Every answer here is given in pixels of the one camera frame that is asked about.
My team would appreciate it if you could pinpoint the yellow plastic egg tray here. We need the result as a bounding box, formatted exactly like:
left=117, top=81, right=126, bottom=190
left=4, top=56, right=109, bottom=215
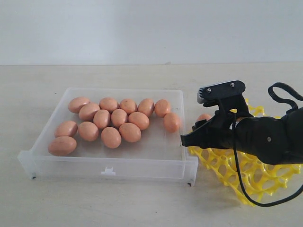
left=188, top=104, right=303, bottom=206

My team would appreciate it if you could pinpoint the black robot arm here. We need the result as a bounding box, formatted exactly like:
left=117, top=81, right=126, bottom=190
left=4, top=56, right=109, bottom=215
left=181, top=112, right=303, bottom=165

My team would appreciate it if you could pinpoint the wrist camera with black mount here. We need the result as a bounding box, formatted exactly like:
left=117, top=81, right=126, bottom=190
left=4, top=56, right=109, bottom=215
left=197, top=80, right=252, bottom=118

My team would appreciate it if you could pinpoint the brown egg second row left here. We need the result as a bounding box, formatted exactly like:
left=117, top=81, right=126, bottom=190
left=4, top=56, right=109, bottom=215
left=79, top=103, right=100, bottom=121

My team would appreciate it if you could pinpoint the brown egg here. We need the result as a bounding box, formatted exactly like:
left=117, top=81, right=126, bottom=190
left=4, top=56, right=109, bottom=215
left=119, top=122, right=141, bottom=143
left=93, top=109, right=111, bottom=129
left=128, top=112, right=150, bottom=130
left=119, top=98, right=138, bottom=115
left=197, top=113, right=212, bottom=122
left=101, top=127, right=121, bottom=149
left=163, top=113, right=181, bottom=133
left=137, top=98, right=154, bottom=117
left=99, top=97, right=119, bottom=113
left=78, top=122, right=99, bottom=142
left=54, top=121, right=78, bottom=138
left=111, top=109, right=128, bottom=128
left=48, top=136, right=77, bottom=156
left=154, top=99, right=171, bottom=118
left=68, top=96, right=90, bottom=114

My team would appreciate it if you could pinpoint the clear plastic drawer bin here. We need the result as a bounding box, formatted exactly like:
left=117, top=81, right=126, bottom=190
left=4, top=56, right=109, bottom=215
left=18, top=87, right=198, bottom=186

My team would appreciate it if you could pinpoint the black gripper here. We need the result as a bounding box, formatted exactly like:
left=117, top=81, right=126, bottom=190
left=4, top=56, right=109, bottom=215
left=180, top=113, right=241, bottom=149

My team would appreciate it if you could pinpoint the black cable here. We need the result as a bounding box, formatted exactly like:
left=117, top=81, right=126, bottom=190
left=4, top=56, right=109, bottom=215
left=231, top=82, right=303, bottom=208

